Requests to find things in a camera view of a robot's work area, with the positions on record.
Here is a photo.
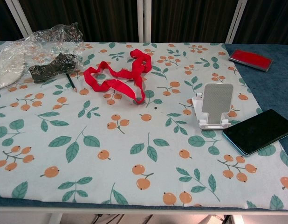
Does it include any black smartphone with teal edge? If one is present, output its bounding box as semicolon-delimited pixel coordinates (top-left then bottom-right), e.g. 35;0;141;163
222;109;288;157

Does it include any white folding phone stand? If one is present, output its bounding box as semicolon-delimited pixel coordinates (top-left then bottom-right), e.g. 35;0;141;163
192;82;234;130

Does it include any floral fruit print tablecloth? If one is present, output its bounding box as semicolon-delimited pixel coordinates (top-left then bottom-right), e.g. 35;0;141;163
0;41;288;210

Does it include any red ribbon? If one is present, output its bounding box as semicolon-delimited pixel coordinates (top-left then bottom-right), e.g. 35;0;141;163
83;48;153;105

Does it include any dark green pencil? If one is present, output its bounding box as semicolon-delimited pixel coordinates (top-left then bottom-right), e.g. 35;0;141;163
65;73;77;92

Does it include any dark patterned sock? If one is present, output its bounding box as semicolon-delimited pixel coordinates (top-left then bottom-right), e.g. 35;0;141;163
28;53;82;84

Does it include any red ink pad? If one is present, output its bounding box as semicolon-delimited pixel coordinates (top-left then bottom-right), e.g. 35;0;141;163
228;48;274;72

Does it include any clear plastic bag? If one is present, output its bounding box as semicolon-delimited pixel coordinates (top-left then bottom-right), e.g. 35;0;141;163
0;22;85;89

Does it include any dark folding screen white frame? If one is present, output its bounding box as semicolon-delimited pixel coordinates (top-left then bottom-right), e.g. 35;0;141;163
0;0;288;45

